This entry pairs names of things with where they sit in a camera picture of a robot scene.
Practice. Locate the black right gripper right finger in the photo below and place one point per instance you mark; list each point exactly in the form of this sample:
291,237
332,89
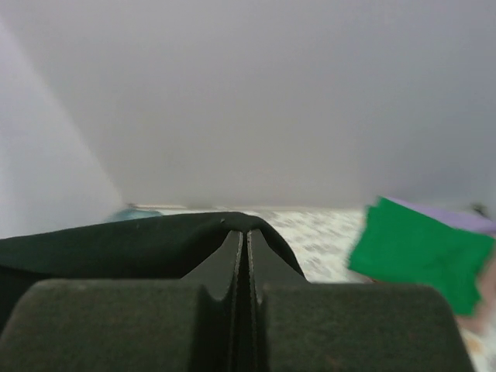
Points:
301,326

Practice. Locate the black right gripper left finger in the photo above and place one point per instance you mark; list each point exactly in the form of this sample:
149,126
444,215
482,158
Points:
123,325

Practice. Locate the black t-shirt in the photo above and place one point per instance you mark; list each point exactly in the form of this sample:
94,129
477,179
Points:
164,247

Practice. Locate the floral patterned table mat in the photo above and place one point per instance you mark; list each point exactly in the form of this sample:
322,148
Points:
322,243

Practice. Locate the teal transparent plastic tray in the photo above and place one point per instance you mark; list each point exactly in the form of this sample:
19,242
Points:
131,214

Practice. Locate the green folded t-shirt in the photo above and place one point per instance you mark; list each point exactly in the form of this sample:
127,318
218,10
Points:
400,245

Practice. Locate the lavender folded t-shirt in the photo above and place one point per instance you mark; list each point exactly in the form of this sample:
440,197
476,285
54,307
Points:
470,221

